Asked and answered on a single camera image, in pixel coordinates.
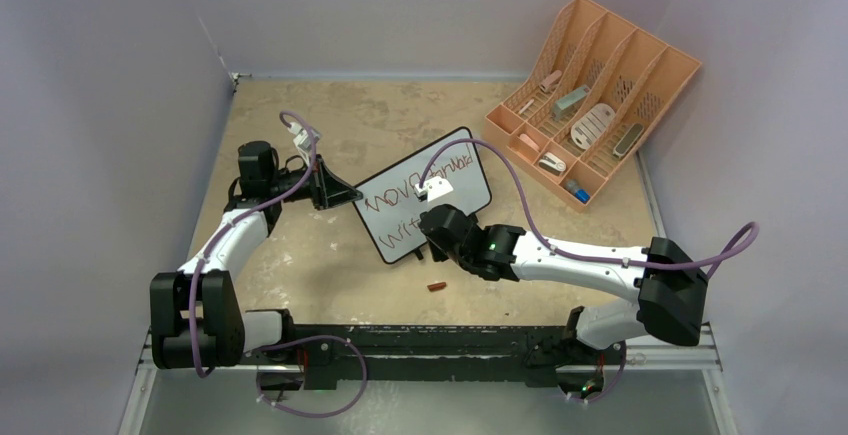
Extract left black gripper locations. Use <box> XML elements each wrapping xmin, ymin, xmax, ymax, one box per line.
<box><xmin>268</xmin><ymin>155</ymin><xmax>361</xmax><ymax>211</ymax></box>

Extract black-framed whiteboard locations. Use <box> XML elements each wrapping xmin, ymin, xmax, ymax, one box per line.
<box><xmin>354</xmin><ymin>126</ymin><xmax>492</xmax><ymax>264</ymax></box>

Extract brown marker cap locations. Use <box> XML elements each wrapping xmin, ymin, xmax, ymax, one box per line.
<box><xmin>427</xmin><ymin>282</ymin><xmax>447</xmax><ymax>292</ymax></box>

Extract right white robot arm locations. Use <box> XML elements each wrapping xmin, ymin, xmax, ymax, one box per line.
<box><xmin>419</xmin><ymin>205</ymin><xmax>708</xmax><ymax>362</ymax></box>

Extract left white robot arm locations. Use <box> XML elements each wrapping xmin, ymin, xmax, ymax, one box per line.
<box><xmin>150</xmin><ymin>141</ymin><xmax>363</xmax><ymax>376</ymax></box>

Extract grey whiteboard eraser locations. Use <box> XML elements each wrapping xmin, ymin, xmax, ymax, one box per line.
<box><xmin>612</xmin><ymin>123</ymin><xmax>645</xmax><ymax>159</ymax></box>

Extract pink eraser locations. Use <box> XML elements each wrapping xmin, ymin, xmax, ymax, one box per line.
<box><xmin>519</xmin><ymin>133</ymin><xmax>541</xmax><ymax>153</ymax></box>

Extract small white pin item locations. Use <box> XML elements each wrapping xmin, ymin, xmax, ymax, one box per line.
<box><xmin>517</xmin><ymin>99</ymin><xmax>535</xmax><ymax>116</ymax></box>

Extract pink stapler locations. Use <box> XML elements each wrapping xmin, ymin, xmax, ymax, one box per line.
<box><xmin>539</xmin><ymin>70</ymin><xmax>562</xmax><ymax>94</ymax></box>

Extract teal staple box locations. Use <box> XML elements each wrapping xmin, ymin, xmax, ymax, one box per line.
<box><xmin>551</xmin><ymin>85</ymin><xmax>590</xmax><ymax>121</ymax></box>

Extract blue small item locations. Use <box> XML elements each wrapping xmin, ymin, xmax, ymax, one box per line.
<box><xmin>564</xmin><ymin>179</ymin><xmax>590</xmax><ymax>204</ymax></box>

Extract peach plastic desk organizer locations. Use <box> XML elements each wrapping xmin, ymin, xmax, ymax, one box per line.
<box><xmin>483</xmin><ymin>0</ymin><xmax>702</xmax><ymax>212</ymax></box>

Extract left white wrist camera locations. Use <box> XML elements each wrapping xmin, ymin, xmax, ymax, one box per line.
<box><xmin>289</xmin><ymin>123</ymin><xmax>322</xmax><ymax>161</ymax></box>

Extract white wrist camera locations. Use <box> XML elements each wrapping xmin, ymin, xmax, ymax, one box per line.
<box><xmin>289</xmin><ymin>123</ymin><xmax>322</xmax><ymax>161</ymax></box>
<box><xmin>414</xmin><ymin>176</ymin><xmax>454</xmax><ymax>204</ymax></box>

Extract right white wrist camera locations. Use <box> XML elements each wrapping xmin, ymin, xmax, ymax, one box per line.
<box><xmin>414</xmin><ymin>176</ymin><xmax>454</xmax><ymax>204</ymax></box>

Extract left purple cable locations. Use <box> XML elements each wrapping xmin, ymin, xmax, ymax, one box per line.
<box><xmin>188</xmin><ymin>111</ymin><xmax>369</xmax><ymax>420</ymax></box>

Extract purple cable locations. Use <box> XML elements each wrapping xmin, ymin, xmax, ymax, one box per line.
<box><xmin>415</xmin><ymin>138</ymin><xmax>761</xmax><ymax>407</ymax></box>
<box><xmin>188</xmin><ymin>111</ymin><xmax>369</xmax><ymax>420</ymax></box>

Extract black aluminium base frame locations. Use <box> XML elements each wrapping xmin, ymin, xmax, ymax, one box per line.
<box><xmin>135</xmin><ymin>322</ymin><xmax>723</xmax><ymax>394</ymax></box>

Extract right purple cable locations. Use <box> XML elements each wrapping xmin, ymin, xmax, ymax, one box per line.
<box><xmin>415</xmin><ymin>138</ymin><xmax>761</xmax><ymax>407</ymax></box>

